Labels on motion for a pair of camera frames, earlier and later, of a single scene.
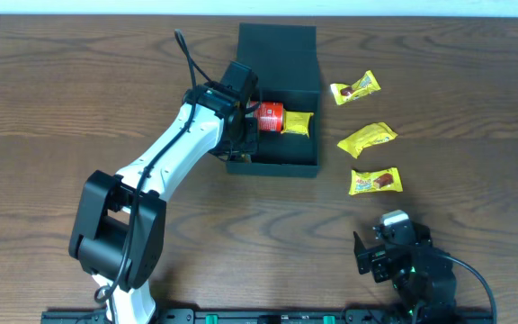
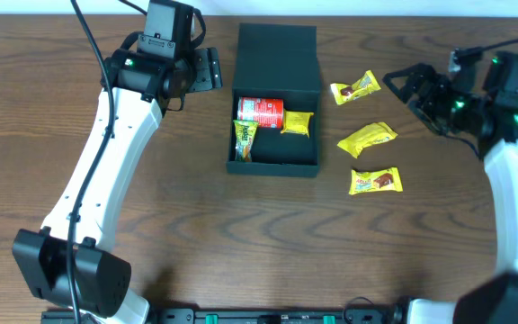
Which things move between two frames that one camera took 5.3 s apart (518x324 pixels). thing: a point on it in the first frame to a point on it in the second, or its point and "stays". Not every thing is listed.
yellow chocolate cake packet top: (363, 85) stays
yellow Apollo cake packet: (385, 180) stays
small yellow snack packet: (296, 122) stays
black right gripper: (371, 257) to (427, 90)
